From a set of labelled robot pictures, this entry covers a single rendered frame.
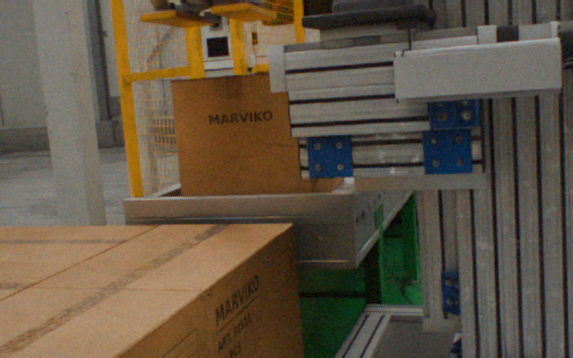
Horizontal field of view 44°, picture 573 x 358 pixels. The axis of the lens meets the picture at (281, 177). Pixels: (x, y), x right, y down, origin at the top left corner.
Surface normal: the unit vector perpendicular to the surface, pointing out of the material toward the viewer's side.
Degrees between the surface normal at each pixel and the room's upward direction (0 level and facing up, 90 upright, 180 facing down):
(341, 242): 90
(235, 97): 90
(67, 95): 90
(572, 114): 90
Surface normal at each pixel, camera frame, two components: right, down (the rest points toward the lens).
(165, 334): 0.95, -0.04
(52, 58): -0.30, 0.15
